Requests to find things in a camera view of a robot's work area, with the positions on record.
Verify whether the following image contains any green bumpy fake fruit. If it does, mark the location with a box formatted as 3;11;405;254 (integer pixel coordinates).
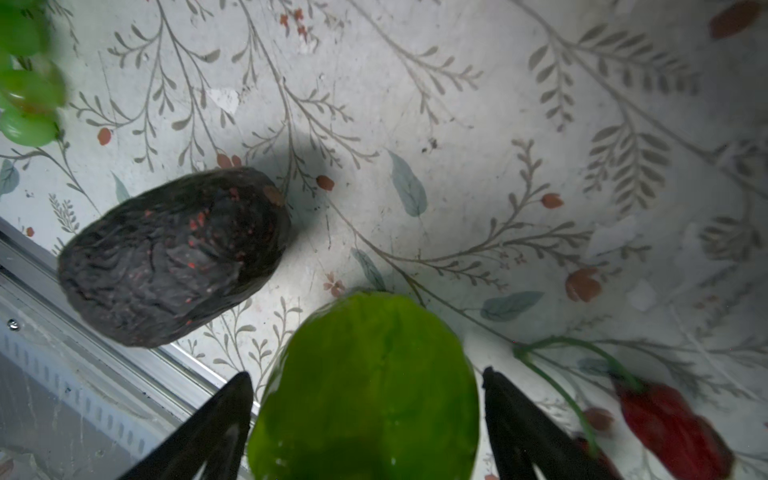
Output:
247;292;480;479

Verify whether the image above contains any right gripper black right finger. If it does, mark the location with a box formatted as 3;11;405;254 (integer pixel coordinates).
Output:
482;367;621;480

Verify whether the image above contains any green fake grape bunch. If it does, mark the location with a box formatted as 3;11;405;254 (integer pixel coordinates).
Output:
1;1;67;147

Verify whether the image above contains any red fake cherry pair left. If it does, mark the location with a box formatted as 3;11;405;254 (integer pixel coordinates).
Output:
514;336;736;479

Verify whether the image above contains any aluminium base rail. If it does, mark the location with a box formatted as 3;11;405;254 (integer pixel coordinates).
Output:
1;223;232;479

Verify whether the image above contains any dark fake avocado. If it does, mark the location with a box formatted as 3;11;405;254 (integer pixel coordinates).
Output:
57;167;291;348

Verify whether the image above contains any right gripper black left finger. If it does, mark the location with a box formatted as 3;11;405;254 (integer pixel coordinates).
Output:
121;371;253;480

